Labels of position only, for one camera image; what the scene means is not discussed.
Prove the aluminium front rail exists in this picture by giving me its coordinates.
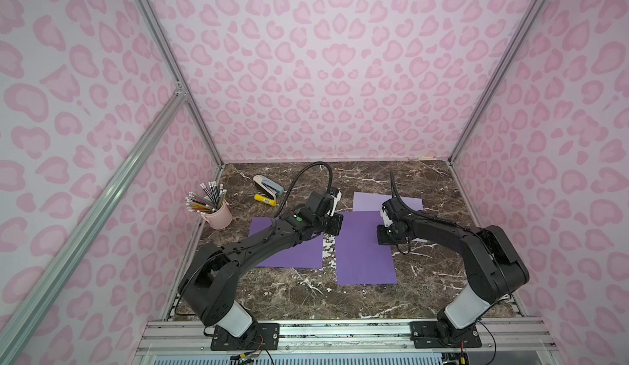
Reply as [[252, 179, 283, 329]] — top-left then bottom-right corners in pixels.
[[132, 318, 563, 364]]

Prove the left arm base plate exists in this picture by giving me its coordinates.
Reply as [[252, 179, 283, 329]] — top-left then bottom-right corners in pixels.
[[211, 322, 280, 351]]

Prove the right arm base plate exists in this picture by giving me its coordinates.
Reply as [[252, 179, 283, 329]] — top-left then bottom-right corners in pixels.
[[410, 320, 483, 349]]

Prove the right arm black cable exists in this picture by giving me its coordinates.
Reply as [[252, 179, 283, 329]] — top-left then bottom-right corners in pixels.
[[389, 170, 419, 214]]

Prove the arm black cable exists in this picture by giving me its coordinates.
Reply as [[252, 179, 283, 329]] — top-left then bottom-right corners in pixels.
[[274, 160, 334, 219], [389, 170, 419, 214]]

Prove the dark purple paper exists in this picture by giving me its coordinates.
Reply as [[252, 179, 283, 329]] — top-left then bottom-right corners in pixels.
[[335, 211, 397, 286], [246, 218, 323, 268]]

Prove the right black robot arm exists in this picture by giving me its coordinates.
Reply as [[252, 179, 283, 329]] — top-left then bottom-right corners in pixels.
[[377, 197, 530, 338]]

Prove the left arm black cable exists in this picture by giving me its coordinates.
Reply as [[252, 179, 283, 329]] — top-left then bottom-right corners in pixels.
[[274, 160, 334, 219]]

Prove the bundle of pencils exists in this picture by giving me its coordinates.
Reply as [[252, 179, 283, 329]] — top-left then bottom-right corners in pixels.
[[185, 181, 227, 214]]

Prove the light lilac paper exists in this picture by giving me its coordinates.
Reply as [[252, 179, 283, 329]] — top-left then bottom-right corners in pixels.
[[352, 192, 424, 212]]

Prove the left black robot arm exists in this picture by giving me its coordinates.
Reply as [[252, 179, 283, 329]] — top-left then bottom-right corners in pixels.
[[178, 188, 343, 339]]

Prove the grey beige stapler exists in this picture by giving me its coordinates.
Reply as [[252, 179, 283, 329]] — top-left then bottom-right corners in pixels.
[[253, 174, 285, 201]]

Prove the yellow glue stick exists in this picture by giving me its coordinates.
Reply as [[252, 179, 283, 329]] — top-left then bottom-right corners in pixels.
[[254, 194, 277, 206]]

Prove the pink pencil cup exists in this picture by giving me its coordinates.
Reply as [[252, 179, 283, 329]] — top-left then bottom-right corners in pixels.
[[201, 201, 233, 230]]

